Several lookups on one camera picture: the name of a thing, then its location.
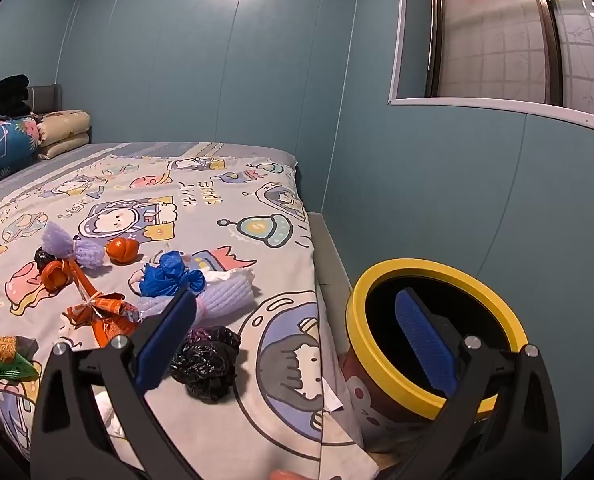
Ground orange snack wrapper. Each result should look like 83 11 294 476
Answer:
66 260 142 348

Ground blue plastic bag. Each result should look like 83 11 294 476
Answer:
138 251 205 298

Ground printed cartoon blanket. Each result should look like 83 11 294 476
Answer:
0 152 378 480

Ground yellow rimmed trash bin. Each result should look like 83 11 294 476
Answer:
341 258 529 476

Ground black clothing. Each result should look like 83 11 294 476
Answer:
0 75 32 120

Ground white foam net sleeve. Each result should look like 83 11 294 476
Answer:
137 280 255 323

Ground large black plastic bag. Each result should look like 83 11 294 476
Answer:
171 325 242 403

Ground blue printed quilt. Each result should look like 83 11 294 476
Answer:
0 115 42 181

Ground green snack packet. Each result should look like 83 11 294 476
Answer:
0 335 42 380

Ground grey headboard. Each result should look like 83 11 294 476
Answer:
27 84 62 113

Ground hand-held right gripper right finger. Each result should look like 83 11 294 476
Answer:
394 287 563 480

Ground purple foam net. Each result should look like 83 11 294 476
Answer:
43 221 108 267

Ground orange plastic bag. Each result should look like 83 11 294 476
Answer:
41 259 72 293
106 237 138 265

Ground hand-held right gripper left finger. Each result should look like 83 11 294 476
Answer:
31 290 200 480

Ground white window frame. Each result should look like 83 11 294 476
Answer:
388 0 594 136

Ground brown framed window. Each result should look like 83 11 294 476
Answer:
424 0 594 126

